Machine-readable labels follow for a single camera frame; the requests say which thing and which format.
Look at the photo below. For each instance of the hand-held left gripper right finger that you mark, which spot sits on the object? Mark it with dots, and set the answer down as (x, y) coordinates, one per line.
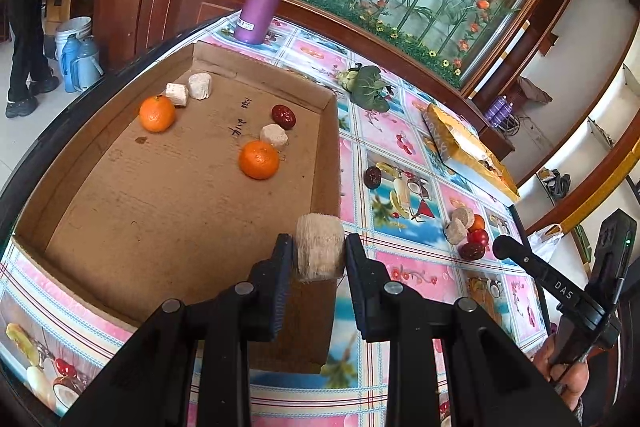
(356, 287)

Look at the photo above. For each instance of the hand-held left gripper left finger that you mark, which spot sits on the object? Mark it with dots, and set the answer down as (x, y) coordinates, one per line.
(282, 287)

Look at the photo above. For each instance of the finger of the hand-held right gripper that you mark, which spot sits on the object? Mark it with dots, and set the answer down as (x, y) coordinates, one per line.
(515, 252)

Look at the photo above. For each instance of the large orange mandarin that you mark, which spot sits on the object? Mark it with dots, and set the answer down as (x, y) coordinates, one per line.
(258, 159)

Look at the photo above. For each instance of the brown cardboard box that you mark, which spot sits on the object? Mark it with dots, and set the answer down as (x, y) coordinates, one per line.
(150, 217)

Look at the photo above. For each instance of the small dark red date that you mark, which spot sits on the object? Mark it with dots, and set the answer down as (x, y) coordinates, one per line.
(283, 117)
(373, 177)

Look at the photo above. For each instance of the small beige sugarcane chunk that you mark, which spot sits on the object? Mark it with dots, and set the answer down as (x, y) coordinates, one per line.
(177, 94)

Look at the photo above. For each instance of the person's right hand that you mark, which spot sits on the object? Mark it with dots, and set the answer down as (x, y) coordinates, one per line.
(567, 379)

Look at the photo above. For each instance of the white plastic bag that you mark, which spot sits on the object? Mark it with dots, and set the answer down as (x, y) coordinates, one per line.
(545, 238)

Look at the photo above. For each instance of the red tomato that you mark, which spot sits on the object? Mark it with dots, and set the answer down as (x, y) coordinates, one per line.
(478, 237)

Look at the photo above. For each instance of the large red date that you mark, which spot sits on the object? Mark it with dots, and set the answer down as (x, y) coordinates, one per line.
(472, 251)

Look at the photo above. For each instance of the dark bag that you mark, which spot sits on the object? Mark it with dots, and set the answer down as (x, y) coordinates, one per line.
(559, 183)

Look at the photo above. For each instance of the gold gift box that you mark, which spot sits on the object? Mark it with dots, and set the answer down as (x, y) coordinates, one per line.
(450, 137)

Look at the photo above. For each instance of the purple spray can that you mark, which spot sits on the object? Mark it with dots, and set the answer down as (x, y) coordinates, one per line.
(505, 114)
(494, 113)

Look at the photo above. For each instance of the brown cloth bundle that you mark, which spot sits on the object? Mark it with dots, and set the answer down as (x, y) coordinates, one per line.
(535, 91)

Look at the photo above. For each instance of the green bok choy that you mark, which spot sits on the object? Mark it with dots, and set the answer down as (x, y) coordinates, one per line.
(367, 89)

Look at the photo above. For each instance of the blue thermos jug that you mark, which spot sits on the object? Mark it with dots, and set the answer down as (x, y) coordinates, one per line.
(69, 64)
(89, 64)

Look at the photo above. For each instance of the brown wooden sideboard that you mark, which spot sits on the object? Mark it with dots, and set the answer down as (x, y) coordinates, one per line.
(165, 7)

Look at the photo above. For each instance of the white bucket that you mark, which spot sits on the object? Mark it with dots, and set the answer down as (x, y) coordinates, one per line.
(75, 29)

